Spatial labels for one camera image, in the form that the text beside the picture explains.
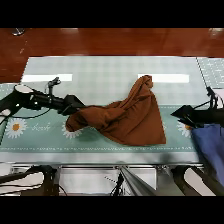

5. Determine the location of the black cable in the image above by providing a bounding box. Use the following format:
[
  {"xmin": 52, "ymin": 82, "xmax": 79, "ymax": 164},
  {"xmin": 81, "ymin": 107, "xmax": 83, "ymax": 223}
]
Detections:
[
  {"xmin": 0, "ymin": 107, "xmax": 52, "ymax": 126},
  {"xmin": 104, "ymin": 172, "xmax": 127, "ymax": 197}
]

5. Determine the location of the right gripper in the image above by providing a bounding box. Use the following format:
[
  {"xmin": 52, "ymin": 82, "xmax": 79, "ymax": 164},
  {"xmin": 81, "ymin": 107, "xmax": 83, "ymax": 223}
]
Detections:
[{"xmin": 170, "ymin": 104, "xmax": 202, "ymax": 130}]

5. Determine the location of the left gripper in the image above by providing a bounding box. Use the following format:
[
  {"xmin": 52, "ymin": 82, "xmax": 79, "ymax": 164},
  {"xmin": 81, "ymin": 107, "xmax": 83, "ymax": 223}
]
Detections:
[{"xmin": 60, "ymin": 94, "xmax": 87, "ymax": 117}]

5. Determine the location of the blue garment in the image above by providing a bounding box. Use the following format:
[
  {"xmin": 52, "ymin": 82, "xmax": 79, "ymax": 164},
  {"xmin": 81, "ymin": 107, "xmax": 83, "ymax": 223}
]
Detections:
[{"xmin": 191, "ymin": 123, "xmax": 224, "ymax": 188}]

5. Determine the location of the brown T-shirt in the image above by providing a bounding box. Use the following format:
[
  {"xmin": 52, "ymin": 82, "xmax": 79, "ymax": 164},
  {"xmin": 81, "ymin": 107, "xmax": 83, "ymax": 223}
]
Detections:
[{"xmin": 65, "ymin": 74, "xmax": 167, "ymax": 147}]

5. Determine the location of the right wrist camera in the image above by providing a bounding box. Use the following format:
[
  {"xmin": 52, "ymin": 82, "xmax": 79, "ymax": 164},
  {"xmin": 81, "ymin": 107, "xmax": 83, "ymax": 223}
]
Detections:
[{"xmin": 205, "ymin": 86, "xmax": 220, "ymax": 110}]

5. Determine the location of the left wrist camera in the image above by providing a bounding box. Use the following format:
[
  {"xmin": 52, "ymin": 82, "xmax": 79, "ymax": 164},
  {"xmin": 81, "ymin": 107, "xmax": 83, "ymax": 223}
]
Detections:
[{"xmin": 45, "ymin": 76, "xmax": 62, "ymax": 98}]

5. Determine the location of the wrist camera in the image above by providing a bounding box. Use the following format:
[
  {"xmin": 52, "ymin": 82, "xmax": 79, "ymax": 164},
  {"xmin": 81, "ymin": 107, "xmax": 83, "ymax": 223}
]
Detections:
[
  {"xmin": 205, "ymin": 86, "xmax": 220, "ymax": 110},
  {"xmin": 45, "ymin": 76, "xmax": 62, "ymax": 98}
]

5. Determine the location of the silver frame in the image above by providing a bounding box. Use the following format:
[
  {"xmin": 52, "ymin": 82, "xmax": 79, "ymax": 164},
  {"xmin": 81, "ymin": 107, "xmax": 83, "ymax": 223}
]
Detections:
[{"xmin": 0, "ymin": 161, "xmax": 224, "ymax": 197}]

